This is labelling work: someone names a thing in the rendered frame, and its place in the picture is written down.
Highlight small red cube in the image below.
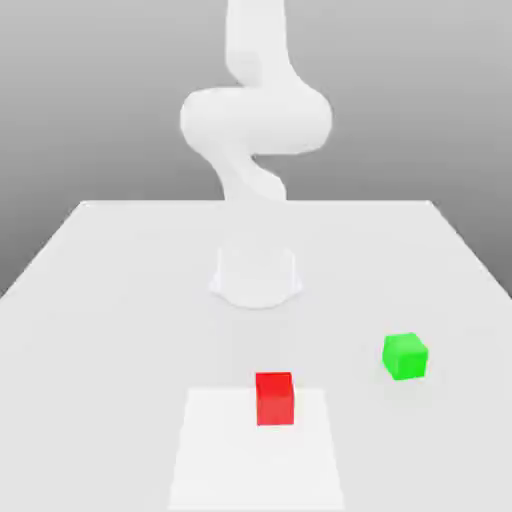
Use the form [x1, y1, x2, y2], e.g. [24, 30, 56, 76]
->
[254, 371, 296, 428]

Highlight small green cube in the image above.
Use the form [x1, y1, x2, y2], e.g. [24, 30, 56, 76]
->
[381, 331, 430, 382]

